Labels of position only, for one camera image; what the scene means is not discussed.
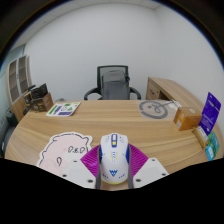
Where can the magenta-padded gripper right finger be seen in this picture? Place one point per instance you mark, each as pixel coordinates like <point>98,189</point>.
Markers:
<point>150,171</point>

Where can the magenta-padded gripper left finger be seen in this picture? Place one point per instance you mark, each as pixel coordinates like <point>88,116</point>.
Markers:
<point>77,173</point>

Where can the white blue computer mouse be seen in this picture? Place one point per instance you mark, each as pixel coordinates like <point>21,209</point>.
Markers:
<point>114,159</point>

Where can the pink pig-shaped mouse pad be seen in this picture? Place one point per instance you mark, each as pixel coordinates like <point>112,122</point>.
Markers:
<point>63,149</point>

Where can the small tan box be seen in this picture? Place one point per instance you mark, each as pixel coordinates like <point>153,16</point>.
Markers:
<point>201,136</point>

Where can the orange cardboard box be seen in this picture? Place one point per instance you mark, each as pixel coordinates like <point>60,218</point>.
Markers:
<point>187,118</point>

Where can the white green purple sticker sheet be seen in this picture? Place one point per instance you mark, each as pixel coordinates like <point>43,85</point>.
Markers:
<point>63,109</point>

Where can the teal small box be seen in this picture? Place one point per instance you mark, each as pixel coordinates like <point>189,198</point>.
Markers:
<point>212,147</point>

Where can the brown black-topped box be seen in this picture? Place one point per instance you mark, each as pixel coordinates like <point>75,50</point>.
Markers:
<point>42,102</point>

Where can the dark grey chair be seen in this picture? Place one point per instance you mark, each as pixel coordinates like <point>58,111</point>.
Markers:
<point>7,128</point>

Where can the wooden side cabinet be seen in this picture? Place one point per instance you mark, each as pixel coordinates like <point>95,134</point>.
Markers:
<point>170,90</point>

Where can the purple packaged card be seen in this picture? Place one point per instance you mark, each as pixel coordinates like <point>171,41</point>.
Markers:
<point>210,112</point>

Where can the black small box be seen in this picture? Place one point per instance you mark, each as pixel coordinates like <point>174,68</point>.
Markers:
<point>27,97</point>

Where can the grey backpack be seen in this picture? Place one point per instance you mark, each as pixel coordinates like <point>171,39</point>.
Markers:
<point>115,86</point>

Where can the black mesh office chair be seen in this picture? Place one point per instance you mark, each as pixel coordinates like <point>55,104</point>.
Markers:
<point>112,68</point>

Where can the wooden shelf unit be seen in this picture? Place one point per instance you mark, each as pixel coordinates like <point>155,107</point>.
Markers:
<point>18,79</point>

